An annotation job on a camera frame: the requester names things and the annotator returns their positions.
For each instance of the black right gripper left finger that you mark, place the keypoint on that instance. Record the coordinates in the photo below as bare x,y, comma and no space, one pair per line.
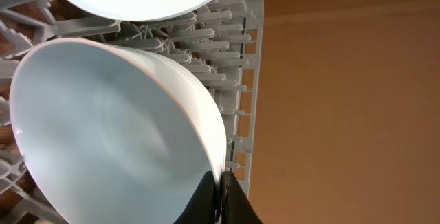
202,207

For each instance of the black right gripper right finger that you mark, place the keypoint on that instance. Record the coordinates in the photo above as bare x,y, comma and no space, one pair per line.
236,208

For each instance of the small light blue bowl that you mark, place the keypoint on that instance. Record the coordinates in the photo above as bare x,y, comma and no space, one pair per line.
112,134

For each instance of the grey dishwasher rack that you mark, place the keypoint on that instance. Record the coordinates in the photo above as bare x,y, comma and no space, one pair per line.
220,43

